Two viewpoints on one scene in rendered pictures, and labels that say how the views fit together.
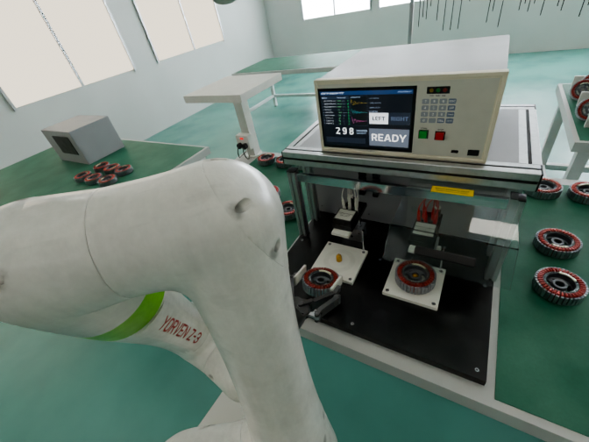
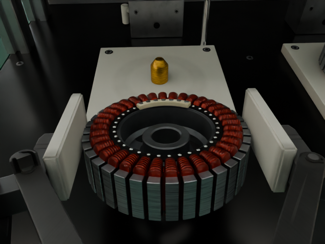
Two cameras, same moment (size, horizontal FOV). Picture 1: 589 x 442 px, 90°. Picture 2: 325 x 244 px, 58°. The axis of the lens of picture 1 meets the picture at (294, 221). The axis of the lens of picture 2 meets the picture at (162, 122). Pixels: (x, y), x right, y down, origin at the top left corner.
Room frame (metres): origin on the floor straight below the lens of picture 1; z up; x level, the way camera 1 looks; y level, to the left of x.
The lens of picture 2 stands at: (0.48, 0.05, 0.98)
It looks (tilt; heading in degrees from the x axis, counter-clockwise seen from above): 44 degrees down; 321
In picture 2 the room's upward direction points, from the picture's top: straight up
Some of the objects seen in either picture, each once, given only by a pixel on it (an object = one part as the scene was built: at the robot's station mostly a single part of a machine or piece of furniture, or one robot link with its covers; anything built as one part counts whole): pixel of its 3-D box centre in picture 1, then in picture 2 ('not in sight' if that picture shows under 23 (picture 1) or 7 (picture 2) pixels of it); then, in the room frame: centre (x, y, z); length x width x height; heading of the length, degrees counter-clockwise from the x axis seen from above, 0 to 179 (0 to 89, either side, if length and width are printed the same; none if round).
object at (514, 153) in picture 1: (404, 135); not in sight; (0.87, -0.41, 1.09); 0.68 x 0.44 x 0.05; 53
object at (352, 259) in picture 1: (339, 261); (159, 83); (0.69, -0.12, 0.78); 0.15 x 0.15 x 0.01; 53
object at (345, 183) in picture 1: (385, 188); not in sight; (0.70, -0.28, 1.03); 0.62 x 0.01 x 0.03; 53
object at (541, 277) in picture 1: (558, 285); not in sight; (0.44, -0.67, 0.77); 0.11 x 0.11 x 0.04
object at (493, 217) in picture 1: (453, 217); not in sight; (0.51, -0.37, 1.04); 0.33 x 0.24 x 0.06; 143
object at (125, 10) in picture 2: not in sight; (125, 15); (0.82, -0.17, 0.80); 0.01 x 0.01 x 0.03; 53
